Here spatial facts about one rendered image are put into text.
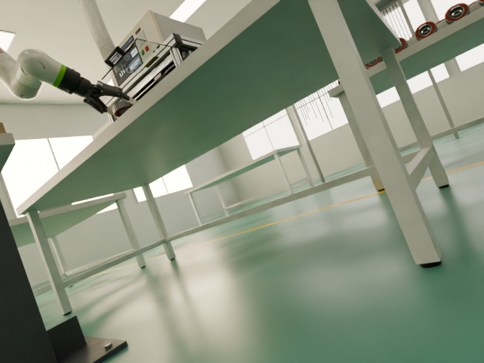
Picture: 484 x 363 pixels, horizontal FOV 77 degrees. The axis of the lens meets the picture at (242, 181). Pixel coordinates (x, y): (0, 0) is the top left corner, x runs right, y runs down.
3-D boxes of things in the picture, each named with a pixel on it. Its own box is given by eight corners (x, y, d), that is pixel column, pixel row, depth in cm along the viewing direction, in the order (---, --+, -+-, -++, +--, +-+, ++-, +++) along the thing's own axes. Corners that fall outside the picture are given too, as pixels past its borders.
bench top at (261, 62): (331, -42, 64) (323, -64, 64) (17, 216, 195) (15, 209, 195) (401, 44, 145) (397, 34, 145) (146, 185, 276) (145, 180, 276)
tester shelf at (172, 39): (176, 42, 140) (172, 32, 140) (106, 109, 180) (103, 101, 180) (232, 55, 175) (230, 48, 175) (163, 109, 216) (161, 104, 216)
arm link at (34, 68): (19, 56, 101) (27, 35, 106) (7, 78, 108) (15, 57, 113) (64, 78, 110) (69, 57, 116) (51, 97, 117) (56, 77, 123)
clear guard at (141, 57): (129, 48, 121) (124, 34, 121) (101, 80, 135) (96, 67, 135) (187, 60, 147) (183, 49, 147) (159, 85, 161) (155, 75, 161)
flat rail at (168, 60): (175, 56, 141) (173, 50, 141) (111, 116, 178) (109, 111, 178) (177, 57, 142) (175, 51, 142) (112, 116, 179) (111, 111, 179)
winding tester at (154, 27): (163, 47, 149) (148, 9, 150) (119, 91, 175) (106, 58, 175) (214, 58, 180) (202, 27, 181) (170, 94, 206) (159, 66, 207)
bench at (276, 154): (294, 197, 434) (275, 149, 437) (198, 230, 558) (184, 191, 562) (317, 185, 506) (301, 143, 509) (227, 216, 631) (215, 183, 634)
